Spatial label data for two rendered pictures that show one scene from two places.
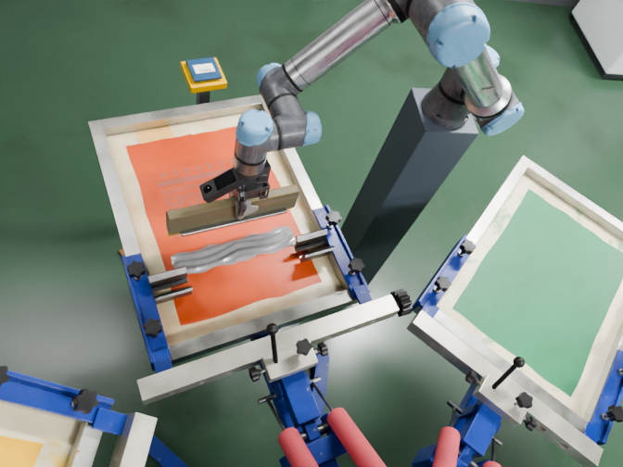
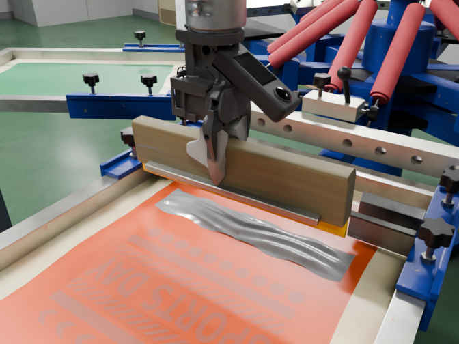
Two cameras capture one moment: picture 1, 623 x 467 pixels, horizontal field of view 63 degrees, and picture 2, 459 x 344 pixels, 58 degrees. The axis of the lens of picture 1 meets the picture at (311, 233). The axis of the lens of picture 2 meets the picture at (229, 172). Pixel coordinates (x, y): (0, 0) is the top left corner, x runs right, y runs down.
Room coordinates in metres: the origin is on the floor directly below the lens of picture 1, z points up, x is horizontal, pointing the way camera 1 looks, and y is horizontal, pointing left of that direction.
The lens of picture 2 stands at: (0.85, 0.73, 1.40)
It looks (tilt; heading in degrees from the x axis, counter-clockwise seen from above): 30 degrees down; 255
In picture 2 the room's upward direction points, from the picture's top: straight up
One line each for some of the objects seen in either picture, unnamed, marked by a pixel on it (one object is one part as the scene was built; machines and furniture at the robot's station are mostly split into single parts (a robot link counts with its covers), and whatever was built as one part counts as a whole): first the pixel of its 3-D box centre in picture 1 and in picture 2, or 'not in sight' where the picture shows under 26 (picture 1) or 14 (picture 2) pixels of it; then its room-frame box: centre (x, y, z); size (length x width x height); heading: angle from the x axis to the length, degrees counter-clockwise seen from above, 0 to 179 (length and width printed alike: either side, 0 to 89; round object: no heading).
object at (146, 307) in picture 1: (146, 309); (434, 243); (0.41, 0.32, 0.98); 0.30 x 0.05 x 0.07; 42
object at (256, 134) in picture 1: (254, 136); not in sight; (0.73, 0.20, 1.39); 0.09 x 0.08 x 0.11; 130
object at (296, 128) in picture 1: (292, 124); not in sight; (0.81, 0.13, 1.39); 0.11 x 0.11 x 0.08; 40
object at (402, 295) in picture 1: (397, 304); not in sight; (0.68, -0.29, 1.02); 0.07 x 0.06 x 0.07; 42
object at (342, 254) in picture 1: (337, 253); (162, 153); (0.78, -0.10, 0.98); 0.30 x 0.05 x 0.07; 42
